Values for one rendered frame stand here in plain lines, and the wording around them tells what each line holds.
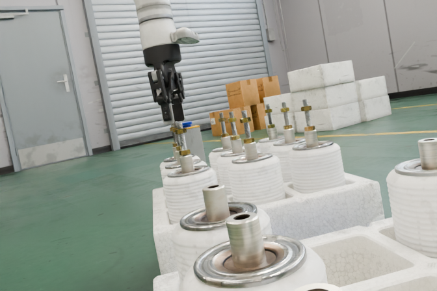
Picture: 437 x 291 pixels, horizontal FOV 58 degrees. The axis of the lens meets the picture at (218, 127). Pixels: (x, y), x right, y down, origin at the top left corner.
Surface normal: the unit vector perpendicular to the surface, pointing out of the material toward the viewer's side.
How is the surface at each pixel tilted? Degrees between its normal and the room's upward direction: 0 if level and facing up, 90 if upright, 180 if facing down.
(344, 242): 90
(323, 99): 90
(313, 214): 90
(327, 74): 90
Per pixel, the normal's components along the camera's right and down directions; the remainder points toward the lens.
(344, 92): 0.55, -0.06
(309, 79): -0.82, 0.18
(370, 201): 0.17, 0.02
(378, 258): -0.97, 0.18
